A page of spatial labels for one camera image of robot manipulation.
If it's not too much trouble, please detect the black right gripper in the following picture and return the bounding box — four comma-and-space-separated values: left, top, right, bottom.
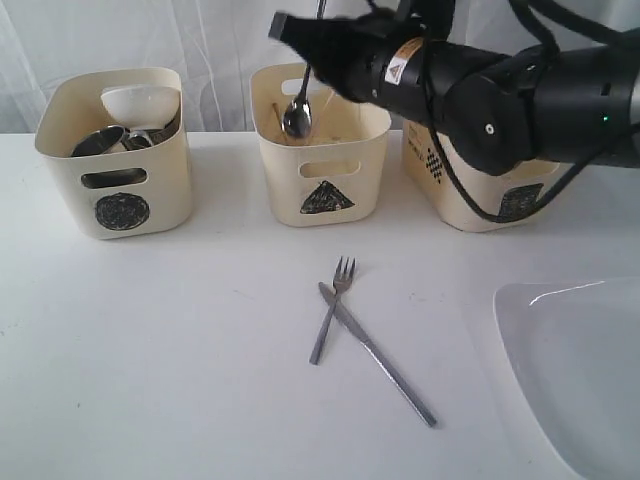
268, 10, 395, 103

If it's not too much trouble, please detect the steel spoon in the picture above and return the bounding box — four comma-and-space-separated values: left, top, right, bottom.
281, 0, 329, 140

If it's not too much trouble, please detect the wooden chopstick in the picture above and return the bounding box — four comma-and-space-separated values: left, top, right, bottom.
271, 102, 284, 133

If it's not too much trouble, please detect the white ceramic bowl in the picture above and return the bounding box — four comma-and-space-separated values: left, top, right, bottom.
100, 84, 180, 129

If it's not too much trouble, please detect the steel fork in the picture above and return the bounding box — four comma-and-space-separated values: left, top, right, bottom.
309, 257, 357, 365

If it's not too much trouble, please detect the steel table knife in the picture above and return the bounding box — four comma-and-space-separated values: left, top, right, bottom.
333, 300, 439, 428

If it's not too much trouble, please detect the white square plate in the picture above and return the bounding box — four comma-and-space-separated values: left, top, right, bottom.
493, 277, 639, 479

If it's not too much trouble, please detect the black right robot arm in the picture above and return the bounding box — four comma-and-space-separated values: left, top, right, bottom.
269, 11, 639, 176

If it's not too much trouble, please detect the white curtain backdrop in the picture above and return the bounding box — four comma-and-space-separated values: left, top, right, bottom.
0, 0, 640, 136

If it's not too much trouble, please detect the cream bin with triangle mark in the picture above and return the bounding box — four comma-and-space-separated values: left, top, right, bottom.
250, 63, 391, 227

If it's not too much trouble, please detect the cream bin with circle mark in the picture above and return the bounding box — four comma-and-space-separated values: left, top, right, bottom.
35, 67, 193, 240

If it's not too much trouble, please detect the black cable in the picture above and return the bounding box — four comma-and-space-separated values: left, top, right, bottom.
364, 0, 640, 225

